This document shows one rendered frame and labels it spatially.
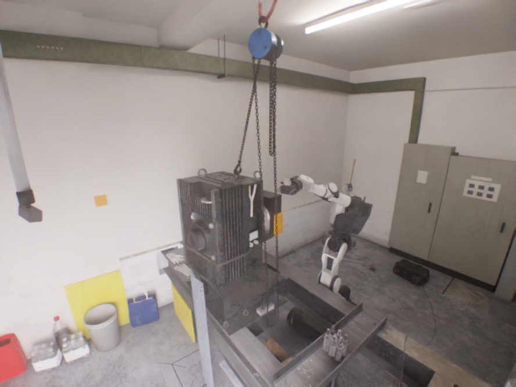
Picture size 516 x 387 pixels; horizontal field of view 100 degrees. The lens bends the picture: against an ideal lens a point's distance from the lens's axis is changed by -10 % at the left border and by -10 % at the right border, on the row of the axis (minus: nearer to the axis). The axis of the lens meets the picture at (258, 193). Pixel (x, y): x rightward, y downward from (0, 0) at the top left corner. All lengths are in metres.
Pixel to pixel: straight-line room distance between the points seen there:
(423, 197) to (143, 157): 3.57
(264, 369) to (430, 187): 3.13
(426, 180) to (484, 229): 0.90
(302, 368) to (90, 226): 2.05
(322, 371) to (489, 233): 2.86
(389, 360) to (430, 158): 2.63
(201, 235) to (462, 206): 3.24
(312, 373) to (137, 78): 2.63
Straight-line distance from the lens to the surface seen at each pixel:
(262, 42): 1.44
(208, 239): 1.63
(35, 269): 2.74
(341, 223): 2.17
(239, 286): 1.83
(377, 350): 2.17
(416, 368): 2.09
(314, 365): 1.71
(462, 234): 3.98
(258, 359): 1.72
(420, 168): 3.93
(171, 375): 2.55
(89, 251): 2.69
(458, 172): 3.82
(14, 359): 3.03
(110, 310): 2.91
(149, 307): 2.92
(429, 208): 3.97
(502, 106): 3.98
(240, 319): 1.92
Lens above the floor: 2.01
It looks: 16 degrees down
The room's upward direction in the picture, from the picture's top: straight up
